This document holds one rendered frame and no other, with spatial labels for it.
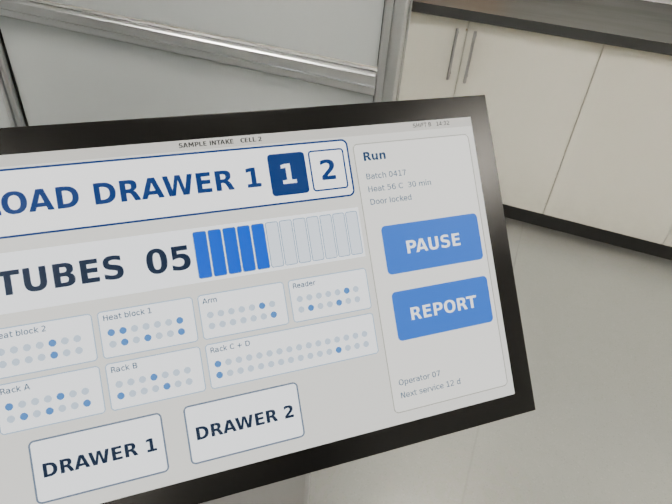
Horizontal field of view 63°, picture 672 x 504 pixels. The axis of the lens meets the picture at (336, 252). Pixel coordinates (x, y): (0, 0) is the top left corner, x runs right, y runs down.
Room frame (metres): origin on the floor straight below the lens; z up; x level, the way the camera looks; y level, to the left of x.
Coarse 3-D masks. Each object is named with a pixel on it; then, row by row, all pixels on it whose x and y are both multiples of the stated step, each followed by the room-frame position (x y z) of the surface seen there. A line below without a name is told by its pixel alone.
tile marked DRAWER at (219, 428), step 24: (288, 384) 0.29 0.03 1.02; (192, 408) 0.26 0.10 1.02; (216, 408) 0.27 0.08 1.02; (240, 408) 0.27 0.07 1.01; (264, 408) 0.28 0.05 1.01; (288, 408) 0.28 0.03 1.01; (192, 432) 0.25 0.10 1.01; (216, 432) 0.25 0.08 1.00; (240, 432) 0.26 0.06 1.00; (264, 432) 0.26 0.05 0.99; (288, 432) 0.27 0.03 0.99; (192, 456) 0.24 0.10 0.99; (216, 456) 0.24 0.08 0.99
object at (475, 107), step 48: (480, 96) 0.52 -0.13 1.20; (0, 144) 0.35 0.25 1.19; (48, 144) 0.36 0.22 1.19; (96, 144) 0.38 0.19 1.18; (480, 144) 0.49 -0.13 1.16; (528, 384) 0.35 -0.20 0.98; (384, 432) 0.29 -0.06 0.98; (432, 432) 0.30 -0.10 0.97; (192, 480) 0.23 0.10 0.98; (240, 480) 0.23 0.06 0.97
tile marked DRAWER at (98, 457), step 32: (160, 416) 0.25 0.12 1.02; (32, 448) 0.22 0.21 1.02; (64, 448) 0.22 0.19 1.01; (96, 448) 0.23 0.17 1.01; (128, 448) 0.23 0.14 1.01; (160, 448) 0.24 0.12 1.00; (32, 480) 0.20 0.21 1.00; (64, 480) 0.21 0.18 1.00; (96, 480) 0.21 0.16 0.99; (128, 480) 0.22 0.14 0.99
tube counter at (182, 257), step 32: (224, 224) 0.36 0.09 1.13; (256, 224) 0.37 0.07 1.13; (288, 224) 0.38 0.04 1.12; (320, 224) 0.39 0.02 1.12; (352, 224) 0.40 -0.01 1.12; (160, 256) 0.33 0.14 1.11; (192, 256) 0.34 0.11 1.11; (224, 256) 0.35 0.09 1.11; (256, 256) 0.35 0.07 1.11; (288, 256) 0.36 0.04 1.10; (320, 256) 0.37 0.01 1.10; (352, 256) 0.38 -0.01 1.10; (160, 288) 0.32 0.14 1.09
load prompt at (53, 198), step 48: (288, 144) 0.42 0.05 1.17; (336, 144) 0.44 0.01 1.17; (0, 192) 0.33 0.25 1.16; (48, 192) 0.34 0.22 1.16; (96, 192) 0.35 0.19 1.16; (144, 192) 0.36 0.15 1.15; (192, 192) 0.37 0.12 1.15; (240, 192) 0.39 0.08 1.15; (288, 192) 0.40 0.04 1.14; (336, 192) 0.41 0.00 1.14
